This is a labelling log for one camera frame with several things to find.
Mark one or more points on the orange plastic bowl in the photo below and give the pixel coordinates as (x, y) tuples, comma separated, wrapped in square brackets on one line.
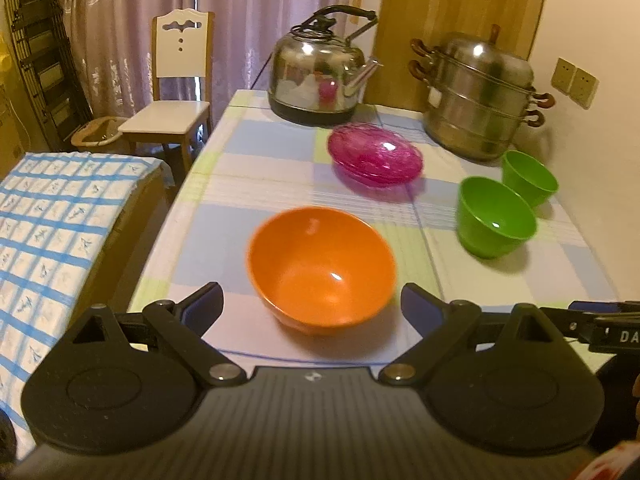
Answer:
[(320, 270)]

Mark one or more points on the dark folding rack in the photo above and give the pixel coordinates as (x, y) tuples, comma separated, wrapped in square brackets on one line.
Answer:
[(45, 70)]

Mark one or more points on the blue white grid cloth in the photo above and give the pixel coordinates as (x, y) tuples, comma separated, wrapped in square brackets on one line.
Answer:
[(45, 240)]

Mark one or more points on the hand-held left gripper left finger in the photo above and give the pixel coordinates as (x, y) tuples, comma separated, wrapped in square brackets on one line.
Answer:
[(202, 305)]

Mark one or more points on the pink glass plate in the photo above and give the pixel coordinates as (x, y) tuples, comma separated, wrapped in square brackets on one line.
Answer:
[(370, 185), (375, 155), (421, 167)]

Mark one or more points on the checked tablecloth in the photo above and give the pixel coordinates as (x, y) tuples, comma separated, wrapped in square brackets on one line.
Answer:
[(240, 180)]

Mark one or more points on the steel kettle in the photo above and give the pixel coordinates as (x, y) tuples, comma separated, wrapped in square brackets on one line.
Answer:
[(315, 75)]

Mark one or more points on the steel steamer pot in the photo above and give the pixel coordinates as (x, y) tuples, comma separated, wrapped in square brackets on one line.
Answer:
[(475, 105)]

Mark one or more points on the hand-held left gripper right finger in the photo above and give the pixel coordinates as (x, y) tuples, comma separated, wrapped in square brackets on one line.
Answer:
[(422, 307)]

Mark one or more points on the wooden door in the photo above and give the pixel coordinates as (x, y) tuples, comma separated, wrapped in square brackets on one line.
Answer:
[(425, 5)]

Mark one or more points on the white wooden chair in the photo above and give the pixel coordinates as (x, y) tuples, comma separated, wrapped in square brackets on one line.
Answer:
[(165, 117)]

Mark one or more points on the red white printed cloth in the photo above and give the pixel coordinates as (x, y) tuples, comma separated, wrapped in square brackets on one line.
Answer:
[(620, 462)]

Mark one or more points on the pink curtain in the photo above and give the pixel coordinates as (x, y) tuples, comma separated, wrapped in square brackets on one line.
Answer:
[(125, 10)]

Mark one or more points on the tan basin on floor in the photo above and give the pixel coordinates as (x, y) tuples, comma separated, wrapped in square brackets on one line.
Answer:
[(95, 132)]

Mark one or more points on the person's right hand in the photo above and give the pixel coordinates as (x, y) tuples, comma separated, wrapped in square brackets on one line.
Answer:
[(636, 405)]

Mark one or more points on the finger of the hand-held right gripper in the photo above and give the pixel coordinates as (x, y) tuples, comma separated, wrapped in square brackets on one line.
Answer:
[(575, 325), (605, 306)]

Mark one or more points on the green plastic bowl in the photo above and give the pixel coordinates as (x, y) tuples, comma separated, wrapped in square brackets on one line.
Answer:
[(532, 180), (492, 220)]

